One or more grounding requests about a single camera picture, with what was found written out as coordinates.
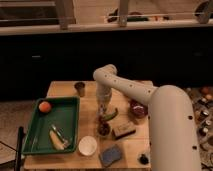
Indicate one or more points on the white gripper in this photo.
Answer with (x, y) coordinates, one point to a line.
(103, 99)

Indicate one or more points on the green plastic tray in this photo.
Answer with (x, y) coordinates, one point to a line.
(61, 112)

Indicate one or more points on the wooden table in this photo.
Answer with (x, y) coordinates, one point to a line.
(132, 146)

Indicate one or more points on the brown block sponge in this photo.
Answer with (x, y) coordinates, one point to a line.
(123, 130)

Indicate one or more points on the dark red bowl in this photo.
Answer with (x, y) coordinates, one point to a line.
(137, 109)

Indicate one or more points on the yellow banana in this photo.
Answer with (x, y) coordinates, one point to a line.
(58, 145)

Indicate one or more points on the white round lid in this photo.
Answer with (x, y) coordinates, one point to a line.
(87, 146)

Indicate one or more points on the blue sponge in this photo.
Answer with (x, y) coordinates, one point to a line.
(110, 155)

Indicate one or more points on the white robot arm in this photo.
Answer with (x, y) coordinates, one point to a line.
(172, 130)

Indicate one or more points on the orange fruit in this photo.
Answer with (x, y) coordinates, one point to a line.
(45, 107)

